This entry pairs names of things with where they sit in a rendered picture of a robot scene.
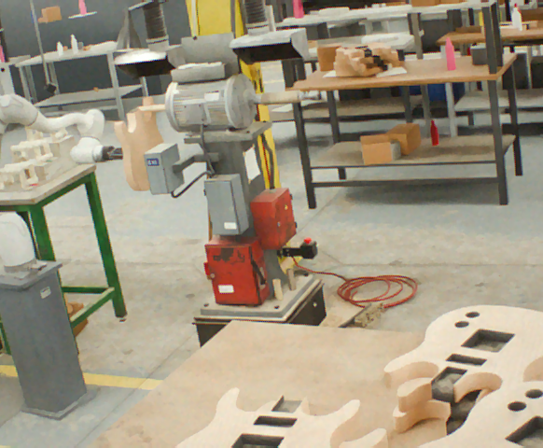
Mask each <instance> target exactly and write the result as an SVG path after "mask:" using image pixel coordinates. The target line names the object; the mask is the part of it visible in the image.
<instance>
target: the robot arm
mask: <svg viewBox="0 0 543 448"><path fill-rule="evenodd" d="M9 123H16V124H17V123H19V124H21V125H24V126H26V127H29V128H32V129H35V130H37V131H40V132H42V133H56V131H59V130H60V129H63V128H65V127H68V126H70V125H73V124H76V125H77V129H78V130H79V132H80V134H81V139H80V141H79V143H78V145H76V146H74V147H73V148H72V149H71V151H70V156H71V159H72V161H74V162H76V163H79V164H94V163H95V162H107V161H120V160H123V149H122V147H121V148H119V147H118V148H113V147H112V146H106V145H100V141H101V138H102V135H103V130H104V116H103V114H102V113H101V112H100V111H99V110H95V109H92V110H90V111H89V112H88V113H87V114H85V115H83V114H80V113H71V114H68V115H64V117H61V118H58V119H52V120H49V119H46V118H45V117H44V116H43V115H42V114H41V113H40V112H39V111H38V110H37V109H36V108H35V107H34V106H33V105H32V104H30V103H29V102H27V101H26V100H24V99H23V98H21V97H20V96H18V95H14V94H6V95H4V96H0V156H1V141H2V135H3V133H4V132H5V129H6V127H7V125H8V124H9ZM0 259H2V260H3V262H4V266H5V269H4V270H3V271H2V272H0V278H8V279H17V280H23V279H25V278H26V277H28V276H30V275H31V274H33V273H40V272H42V269H44V268H46V267H48V264H47V263H46V262H39V261H37V260H36V257H35V249H34V244H33V240H32V237H30V234H29V231H28V228H27V226H26V224H25V223H24V221H23V220H22V219H21V218H20V217H19V216H17V214H14V213H8V214H4V215H3V216H0Z"/></svg>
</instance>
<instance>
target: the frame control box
mask: <svg viewBox="0 0 543 448"><path fill-rule="evenodd" d="M144 159H145V165H146V172H147V178H148V182H149V186H150V192H151V194H152V195H159V194H169V193H171V194H172V197H173V198H178V197H179V196H181V195H182V194H183V193H185V192H186V190H188V189H189V188H190V187H191V186H192V185H193V184H194V183H195V182H196V181H199V180H200V178H201V177H202V176H203V175H206V174H208V175H210V176H208V177H209V178H213V177H212V173H211V172H210V171H204V172H202V173H201V174H199V175H198V176H196V177H195V179H194V180H192V181H191V182H190V183H189V184H188V185H187V186H186V187H185V188H184V189H181V191H180V192H179V193H178V194H176V195H174V192H175V189H177V188H178V187H180V186H181V185H183V184H185V183H186V182H185V177H184V172H182V171H181V172H180V173H174V170H173V164H174V163H175V162H177V161H179V160H180V157H179V151H178V146H177V143H171V144H159V145H157V146H156V147H153V148H151V149H150V150H149V151H148V152H146V153H144Z"/></svg>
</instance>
